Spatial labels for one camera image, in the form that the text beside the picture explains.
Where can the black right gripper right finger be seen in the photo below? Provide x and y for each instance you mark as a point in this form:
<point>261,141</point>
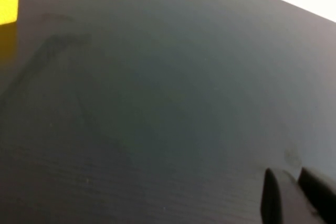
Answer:
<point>319,197</point>

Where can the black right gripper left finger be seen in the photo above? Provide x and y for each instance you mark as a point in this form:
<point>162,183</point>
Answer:
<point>271,200</point>

